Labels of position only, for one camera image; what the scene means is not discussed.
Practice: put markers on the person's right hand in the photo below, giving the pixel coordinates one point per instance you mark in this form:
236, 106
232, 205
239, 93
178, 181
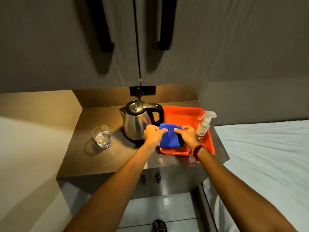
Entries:
189, 137

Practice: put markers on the person's left hand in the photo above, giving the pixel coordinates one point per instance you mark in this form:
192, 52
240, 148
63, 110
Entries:
151, 136

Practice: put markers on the person's right thumb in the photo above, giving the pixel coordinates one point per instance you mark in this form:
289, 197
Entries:
178, 130

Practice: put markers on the person's left thumb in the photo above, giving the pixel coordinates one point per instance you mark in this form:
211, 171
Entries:
162, 131

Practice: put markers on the blue microfibre cloth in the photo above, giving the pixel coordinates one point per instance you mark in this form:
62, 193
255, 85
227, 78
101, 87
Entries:
170, 136

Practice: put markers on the person's left forearm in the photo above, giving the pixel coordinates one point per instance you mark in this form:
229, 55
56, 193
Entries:
113, 189

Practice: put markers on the person's right forearm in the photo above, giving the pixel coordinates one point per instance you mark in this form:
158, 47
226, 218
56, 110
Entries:
243, 190

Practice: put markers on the orange plastic tray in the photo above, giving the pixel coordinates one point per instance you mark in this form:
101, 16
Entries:
185, 128

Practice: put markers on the stainless steel electric kettle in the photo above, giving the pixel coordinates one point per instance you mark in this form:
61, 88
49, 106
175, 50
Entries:
137, 120

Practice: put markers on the white spray bottle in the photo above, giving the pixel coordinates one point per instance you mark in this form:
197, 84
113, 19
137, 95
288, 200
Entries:
204, 125

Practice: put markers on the small black cabinet knob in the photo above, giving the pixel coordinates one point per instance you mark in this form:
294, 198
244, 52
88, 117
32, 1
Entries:
158, 177
143, 179

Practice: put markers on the grey lower cabinet door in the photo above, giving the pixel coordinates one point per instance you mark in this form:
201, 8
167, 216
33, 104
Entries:
176, 181
135, 186

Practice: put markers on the grey cabinet door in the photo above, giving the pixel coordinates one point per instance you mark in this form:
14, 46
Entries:
224, 38
135, 186
176, 181
60, 43

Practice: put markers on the clear drinking glass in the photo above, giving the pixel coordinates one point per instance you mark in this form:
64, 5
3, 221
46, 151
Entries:
102, 136

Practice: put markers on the white bed sheet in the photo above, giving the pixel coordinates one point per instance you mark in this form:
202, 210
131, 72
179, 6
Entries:
263, 166

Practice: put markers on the person's sandalled foot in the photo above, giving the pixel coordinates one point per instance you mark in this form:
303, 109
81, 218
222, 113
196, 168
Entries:
160, 226

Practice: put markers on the grey upper cabinet door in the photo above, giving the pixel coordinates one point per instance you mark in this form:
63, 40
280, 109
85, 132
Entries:
224, 38
60, 43

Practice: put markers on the black wall socket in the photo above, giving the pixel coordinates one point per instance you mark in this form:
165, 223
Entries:
142, 90

